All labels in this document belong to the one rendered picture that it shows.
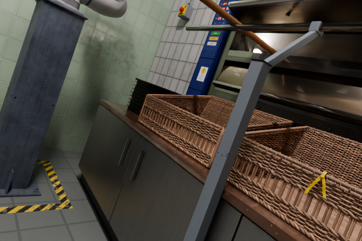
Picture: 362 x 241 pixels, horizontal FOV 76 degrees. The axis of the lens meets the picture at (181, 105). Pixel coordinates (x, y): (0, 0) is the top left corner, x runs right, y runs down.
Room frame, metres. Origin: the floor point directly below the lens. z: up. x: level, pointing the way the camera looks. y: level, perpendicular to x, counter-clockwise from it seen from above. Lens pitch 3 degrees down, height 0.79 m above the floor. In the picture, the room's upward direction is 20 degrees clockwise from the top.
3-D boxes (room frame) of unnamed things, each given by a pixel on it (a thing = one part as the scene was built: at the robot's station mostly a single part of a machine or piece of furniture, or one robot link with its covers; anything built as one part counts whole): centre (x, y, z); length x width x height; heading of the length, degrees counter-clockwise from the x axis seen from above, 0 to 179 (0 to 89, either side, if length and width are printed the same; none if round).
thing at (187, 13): (2.01, 0.24, 1.46); 0.10 x 0.07 x 0.10; 39
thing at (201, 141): (1.16, -0.17, 0.72); 0.56 x 0.49 x 0.28; 40
